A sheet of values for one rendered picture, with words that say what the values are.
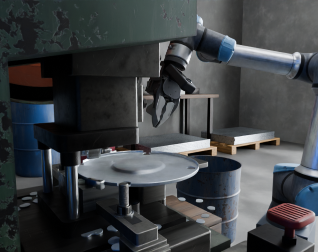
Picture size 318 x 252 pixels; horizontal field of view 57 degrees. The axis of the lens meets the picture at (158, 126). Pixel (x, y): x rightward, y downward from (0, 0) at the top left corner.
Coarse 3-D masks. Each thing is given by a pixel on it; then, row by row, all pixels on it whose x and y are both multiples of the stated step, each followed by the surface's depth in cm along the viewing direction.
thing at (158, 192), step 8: (176, 152) 85; (200, 160) 76; (192, 168) 71; (136, 192) 66; (144, 192) 66; (152, 192) 67; (160, 192) 69; (144, 200) 66; (152, 200) 68; (160, 200) 69
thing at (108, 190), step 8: (64, 176) 63; (64, 184) 63; (80, 184) 57; (64, 192) 64; (80, 192) 56; (88, 192) 55; (96, 192) 56; (104, 192) 57; (112, 192) 58; (80, 200) 56; (88, 200) 55; (96, 200) 56; (80, 208) 56; (88, 208) 56
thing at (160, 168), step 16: (96, 160) 75; (112, 160) 75; (128, 160) 73; (144, 160) 73; (160, 160) 75; (176, 160) 75; (192, 160) 74; (80, 176) 61; (96, 176) 62; (112, 176) 62; (128, 176) 62; (144, 176) 62; (160, 176) 62; (176, 176) 62
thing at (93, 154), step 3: (87, 150) 60; (90, 150) 60; (93, 150) 60; (96, 150) 61; (99, 150) 62; (81, 153) 63; (87, 153) 60; (90, 153) 60; (93, 153) 60; (96, 153) 61; (99, 153) 62; (87, 156) 60; (90, 156) 60; (93, 156) 60; (96, 156) 61; (99, 156) 62
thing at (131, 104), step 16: (64, 64) 56; (64, 80) 56; (80, 80) 52; (96, 80) 54; (112, 80) 56; (128, 80) 58; (64, 96) 57; (80, 96) 52; (96, 96) 54; (112, 96) 56; (128, 96) 58; (64, 112) 58; (80, 112) 53; (96, 112) 54; (112, 112) 56; (128, 112) 58; (80, 128) 53; (96, 128) 55; (112, 128) 57
